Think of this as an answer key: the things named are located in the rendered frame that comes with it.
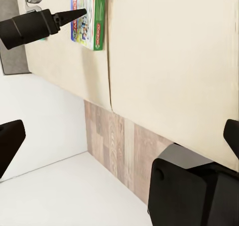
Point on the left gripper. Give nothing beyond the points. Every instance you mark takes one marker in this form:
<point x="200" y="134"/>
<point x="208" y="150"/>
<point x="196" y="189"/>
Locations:
<point x="38" y="25"/>

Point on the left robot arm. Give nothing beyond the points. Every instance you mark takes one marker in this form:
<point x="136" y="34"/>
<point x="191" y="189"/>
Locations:
<point x="36" y="24"/>

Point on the board game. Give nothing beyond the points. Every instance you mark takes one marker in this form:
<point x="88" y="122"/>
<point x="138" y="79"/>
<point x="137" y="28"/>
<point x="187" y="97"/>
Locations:
<point x="88" y="29"/>

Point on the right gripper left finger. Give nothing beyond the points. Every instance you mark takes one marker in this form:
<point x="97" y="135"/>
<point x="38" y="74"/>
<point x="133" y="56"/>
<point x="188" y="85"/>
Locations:
<point x="12" y="135"/>

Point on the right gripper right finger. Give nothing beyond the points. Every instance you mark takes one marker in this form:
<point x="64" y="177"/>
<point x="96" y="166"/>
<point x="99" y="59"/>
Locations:
<point x="231" y="135"/>

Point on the bed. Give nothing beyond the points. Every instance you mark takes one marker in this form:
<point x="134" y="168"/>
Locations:
<point x="170" y="66"/>

